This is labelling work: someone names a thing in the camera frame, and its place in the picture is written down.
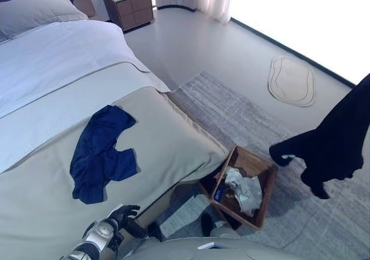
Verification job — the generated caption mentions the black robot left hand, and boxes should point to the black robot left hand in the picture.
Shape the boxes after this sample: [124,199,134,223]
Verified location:
[108,204,150,239]

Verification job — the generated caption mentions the blue shorts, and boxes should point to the blue shorts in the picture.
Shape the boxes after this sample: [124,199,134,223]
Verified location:
[69,105,142,205]

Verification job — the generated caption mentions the white garment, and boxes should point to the white garment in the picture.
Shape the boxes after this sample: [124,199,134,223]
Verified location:
[224,167,263,217]

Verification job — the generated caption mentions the black garment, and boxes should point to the black garment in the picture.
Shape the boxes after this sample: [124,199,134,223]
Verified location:
[268,72,370,200]

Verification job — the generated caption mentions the beige bed cover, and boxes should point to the beige bed cover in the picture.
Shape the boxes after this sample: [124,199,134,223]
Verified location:
[0,86,231,260]

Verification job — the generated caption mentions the brown wicker basket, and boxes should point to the brown wicker basket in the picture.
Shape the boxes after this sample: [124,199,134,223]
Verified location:
[199,146,280,232]

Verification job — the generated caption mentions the grey robot torso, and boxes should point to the grey robot torso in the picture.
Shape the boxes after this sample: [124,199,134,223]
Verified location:
[124,236,307,260]

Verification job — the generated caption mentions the blue white label card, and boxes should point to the blue white label card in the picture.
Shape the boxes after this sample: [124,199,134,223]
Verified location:
[212,187,225,203]

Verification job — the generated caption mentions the silver robot right leg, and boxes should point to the silver robot right leg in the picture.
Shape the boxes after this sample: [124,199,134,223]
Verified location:
[200,212,242,239]

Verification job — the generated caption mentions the grey textured rug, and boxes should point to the grey textured rug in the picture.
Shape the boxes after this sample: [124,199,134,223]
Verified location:
[135,70,370,260]

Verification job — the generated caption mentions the white duvet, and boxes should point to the white duvet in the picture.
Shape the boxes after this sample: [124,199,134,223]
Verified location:
[0,20,171,174]

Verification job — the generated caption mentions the brown wooden nightstand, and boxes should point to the brown wooden nightstand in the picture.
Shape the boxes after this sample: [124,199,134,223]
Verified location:
[101,0,154,32]

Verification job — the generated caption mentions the oval beige floor mat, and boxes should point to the oval beige floor mat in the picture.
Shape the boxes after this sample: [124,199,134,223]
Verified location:
[268,56,317,108]

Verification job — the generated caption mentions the brown tufted headboard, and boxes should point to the brown tufted headboard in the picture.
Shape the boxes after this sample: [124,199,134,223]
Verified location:
[0,0,98,21]

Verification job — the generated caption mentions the beige pillow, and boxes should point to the beige pillow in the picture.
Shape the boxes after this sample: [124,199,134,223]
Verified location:
[0,0,89,41]

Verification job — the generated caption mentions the tan bed frame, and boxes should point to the tan bed frame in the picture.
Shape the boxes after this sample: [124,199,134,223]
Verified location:
[134,91,236,229]

